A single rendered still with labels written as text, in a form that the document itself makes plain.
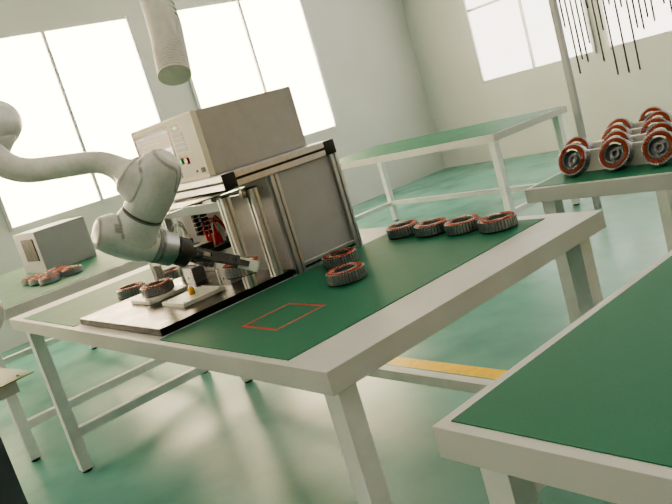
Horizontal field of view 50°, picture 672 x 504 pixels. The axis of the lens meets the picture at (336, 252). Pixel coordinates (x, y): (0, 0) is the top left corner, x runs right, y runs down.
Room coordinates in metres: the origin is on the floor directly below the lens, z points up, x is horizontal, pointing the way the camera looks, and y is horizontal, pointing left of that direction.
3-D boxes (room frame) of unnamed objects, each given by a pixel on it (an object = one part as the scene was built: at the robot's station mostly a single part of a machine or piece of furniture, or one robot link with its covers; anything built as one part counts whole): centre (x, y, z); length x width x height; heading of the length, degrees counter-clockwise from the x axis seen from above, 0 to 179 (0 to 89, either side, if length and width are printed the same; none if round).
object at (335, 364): (2.46, 0.35, 0.72); 2.20 x 1.01 x 0.05; 37
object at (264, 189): (2.46, 0.34, 0.92); 0.66 x 0.01 x 0.30; 37
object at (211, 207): (2.37, 0.46, 1.03); 0.62 x 0.01 x 0.03; 37
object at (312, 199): (2.29, 0.03, 0.91); 0.28 x 0.03 x 0.32; 127
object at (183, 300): (2.21, 0.47, 0.78); 0.15 x 0.15 x 0.01; 37
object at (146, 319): (2.32, 0.53, 0.76); 0.64 x 0.47 x 0.02; 37
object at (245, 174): (2.50, 0.29, 1.09); 0.68 x 0.44 x 0.05; 37
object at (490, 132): (5.89, -0.94, 0.37); 2.10 x 0.90 x 0.75; 37
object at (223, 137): (2.50, 0.28, 1.22); 0.44 x 0.39 x 0.20; 37
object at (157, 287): (2.41, 0.61, 0.80); 0.11 x 0.11 x 0.04
